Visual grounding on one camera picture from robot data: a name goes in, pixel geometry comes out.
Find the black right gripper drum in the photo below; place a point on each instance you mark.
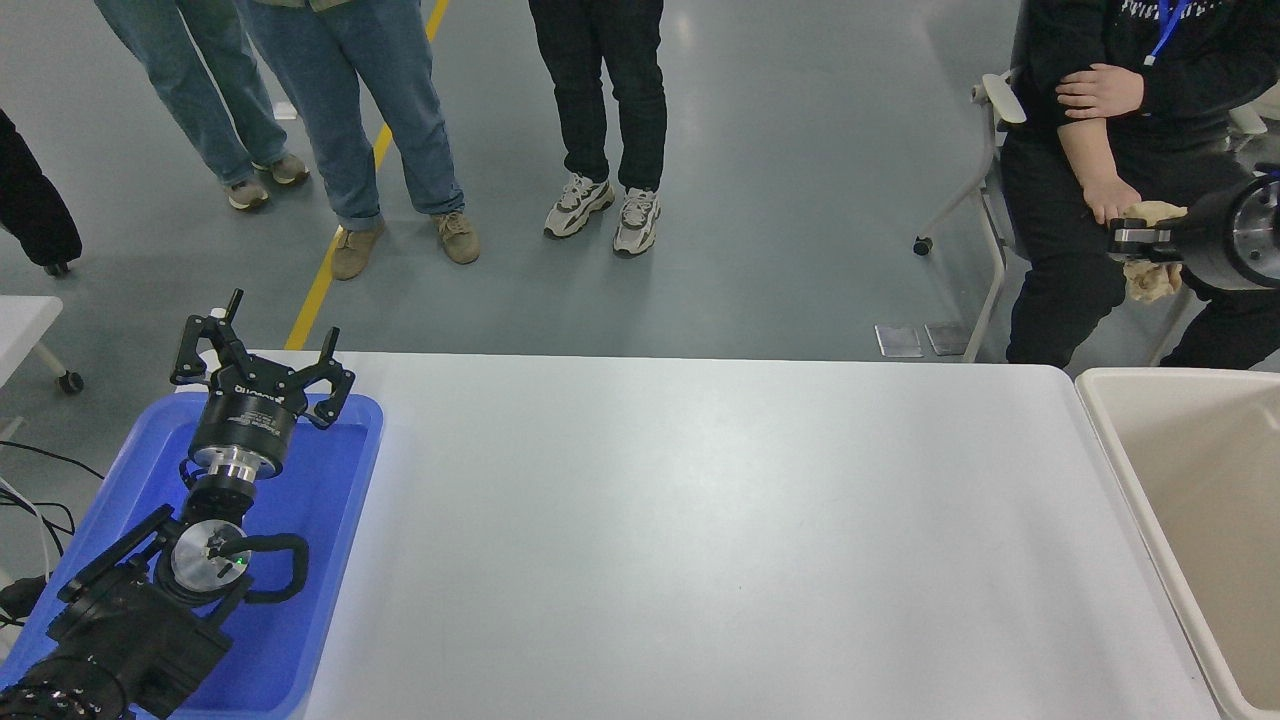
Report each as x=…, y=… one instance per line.
x=1210, y=245

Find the blue plastic tray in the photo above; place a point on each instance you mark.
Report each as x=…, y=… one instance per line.
x=320, y=520

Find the seated person's right forearm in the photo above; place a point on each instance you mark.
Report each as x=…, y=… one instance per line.
x=1090, y=150

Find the seated person's left hand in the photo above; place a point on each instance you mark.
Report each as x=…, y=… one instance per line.
x=1105, y=92

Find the white wheeled chair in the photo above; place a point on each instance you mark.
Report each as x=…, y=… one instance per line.
x=1000, y=105

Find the tan paper ball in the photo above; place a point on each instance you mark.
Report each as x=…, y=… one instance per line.
x=1150, y=282

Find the metal floor plate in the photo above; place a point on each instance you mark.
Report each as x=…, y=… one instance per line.
x=898, y=340
x=945, y=338

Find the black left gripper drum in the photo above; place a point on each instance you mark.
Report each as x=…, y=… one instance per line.
x=245, y=420

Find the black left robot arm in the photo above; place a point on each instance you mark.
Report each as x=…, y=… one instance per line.
x=120, y=620

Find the seated person's right hand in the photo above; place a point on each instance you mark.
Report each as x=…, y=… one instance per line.
x=1112, y=198

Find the large pale plastic bin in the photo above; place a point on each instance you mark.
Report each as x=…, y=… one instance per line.
x=1200, y=480

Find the seated person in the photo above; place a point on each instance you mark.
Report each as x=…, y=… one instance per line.
x=1060, y=280

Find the white side table with casters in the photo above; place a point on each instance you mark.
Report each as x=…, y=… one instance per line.
x=25, y=325

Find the small white floor object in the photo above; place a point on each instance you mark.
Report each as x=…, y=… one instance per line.
x=285, y=110

